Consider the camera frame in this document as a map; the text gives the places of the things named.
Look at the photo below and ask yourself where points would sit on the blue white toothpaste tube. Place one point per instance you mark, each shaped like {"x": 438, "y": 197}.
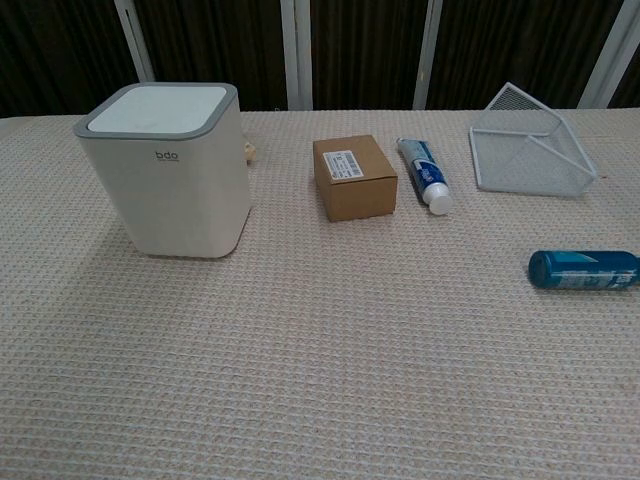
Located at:
{"x": 425, "y": 167}

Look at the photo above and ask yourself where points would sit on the brown cardboard box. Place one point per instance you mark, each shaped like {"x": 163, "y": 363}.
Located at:
{"x": 360, "y": 185}

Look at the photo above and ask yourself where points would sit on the blue cylindrical can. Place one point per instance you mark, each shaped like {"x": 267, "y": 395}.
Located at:
{"x": 585, "y": 270}

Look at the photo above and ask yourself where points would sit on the beige woven tablecloth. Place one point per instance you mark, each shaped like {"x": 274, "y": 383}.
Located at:
{"x": 320, "y": 350}

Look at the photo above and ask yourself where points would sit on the white trash bin grey lid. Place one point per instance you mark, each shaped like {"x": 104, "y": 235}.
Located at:
{"x": 175, "y": 190}

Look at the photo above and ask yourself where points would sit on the small beige wooden object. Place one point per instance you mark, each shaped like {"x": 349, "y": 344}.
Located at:
{"x": 249, "y": 152}

